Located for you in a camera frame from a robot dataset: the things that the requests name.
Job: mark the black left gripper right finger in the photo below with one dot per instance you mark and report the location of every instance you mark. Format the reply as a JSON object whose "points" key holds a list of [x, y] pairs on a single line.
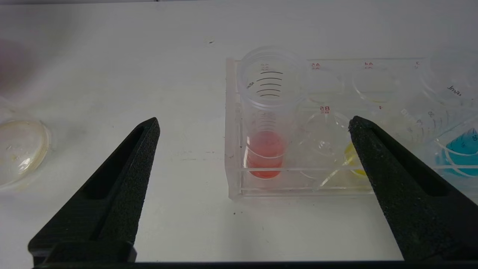
{"points": [[418, 209]]}

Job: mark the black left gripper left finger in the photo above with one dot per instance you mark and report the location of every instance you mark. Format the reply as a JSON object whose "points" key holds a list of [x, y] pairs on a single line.
{"points": [[112, 201]]}

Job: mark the test tube with yellow pigment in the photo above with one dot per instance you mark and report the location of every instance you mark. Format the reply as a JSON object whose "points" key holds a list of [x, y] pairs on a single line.
{"points": [[355, 168]]}

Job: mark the test tube with red pigment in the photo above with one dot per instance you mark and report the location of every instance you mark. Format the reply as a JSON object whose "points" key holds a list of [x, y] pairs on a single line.
{"points": [[265, 153]]}

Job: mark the test tube with blue pigment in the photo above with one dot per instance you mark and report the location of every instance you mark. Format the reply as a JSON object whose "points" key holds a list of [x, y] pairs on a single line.
{"points": [[463, 149]]}

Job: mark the clear glass beaker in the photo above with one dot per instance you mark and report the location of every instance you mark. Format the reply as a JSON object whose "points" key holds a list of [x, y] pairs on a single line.
{"points": [[18, 149]]}

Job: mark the clear acrylic test tube rack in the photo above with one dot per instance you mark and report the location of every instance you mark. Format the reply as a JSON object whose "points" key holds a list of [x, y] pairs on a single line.
{"points": [[298, 190]]}

